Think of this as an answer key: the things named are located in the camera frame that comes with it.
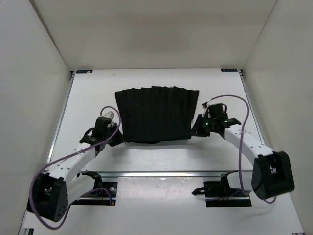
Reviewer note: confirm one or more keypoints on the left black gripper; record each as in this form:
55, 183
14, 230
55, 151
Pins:
119, 139

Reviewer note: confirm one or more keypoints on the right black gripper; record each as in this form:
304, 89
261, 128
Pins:
197, 129

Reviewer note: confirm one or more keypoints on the black pleated skirt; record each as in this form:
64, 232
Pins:
156, 114

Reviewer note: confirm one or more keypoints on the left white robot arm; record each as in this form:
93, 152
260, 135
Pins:
53, 190

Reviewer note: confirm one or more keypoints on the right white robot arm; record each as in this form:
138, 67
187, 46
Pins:
271, 175

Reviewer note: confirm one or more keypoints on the blue label right corner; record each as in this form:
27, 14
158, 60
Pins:
229, 70

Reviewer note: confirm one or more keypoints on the blue label corner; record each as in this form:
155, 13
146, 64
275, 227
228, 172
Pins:
84, 71
229, 70

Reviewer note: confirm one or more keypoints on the blue label left corner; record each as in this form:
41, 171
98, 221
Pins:
84, 71

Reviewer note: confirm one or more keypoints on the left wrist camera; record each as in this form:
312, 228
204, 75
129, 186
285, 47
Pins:
108, 116

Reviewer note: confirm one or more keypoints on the aluminium table front rail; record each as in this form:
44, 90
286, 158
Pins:
160, 174

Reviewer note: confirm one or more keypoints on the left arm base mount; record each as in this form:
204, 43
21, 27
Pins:
103, 191

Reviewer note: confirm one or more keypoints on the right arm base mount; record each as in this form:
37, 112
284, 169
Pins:
218, 194

